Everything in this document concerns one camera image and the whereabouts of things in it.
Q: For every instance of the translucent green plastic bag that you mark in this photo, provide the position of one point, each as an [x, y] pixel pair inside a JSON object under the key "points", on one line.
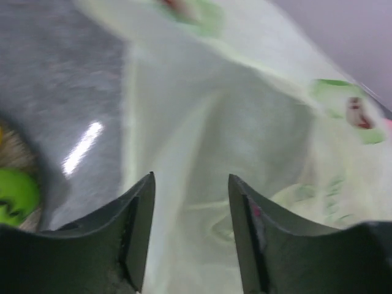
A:
{"points": [[231, 87]]}

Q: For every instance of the speckled glass plate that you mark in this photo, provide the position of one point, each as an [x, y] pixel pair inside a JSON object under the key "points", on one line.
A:
{"points": [[17, 153]]}

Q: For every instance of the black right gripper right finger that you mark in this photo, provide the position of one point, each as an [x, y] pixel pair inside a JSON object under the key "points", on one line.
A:
{"points": [[280, 252]]}

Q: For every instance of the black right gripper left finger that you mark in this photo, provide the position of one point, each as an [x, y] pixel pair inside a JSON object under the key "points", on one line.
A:
{"points": [[94, 254]]}

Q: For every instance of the green fake apple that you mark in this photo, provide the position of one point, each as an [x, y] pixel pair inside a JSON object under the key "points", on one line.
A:
{"points": [[20, 196]]}

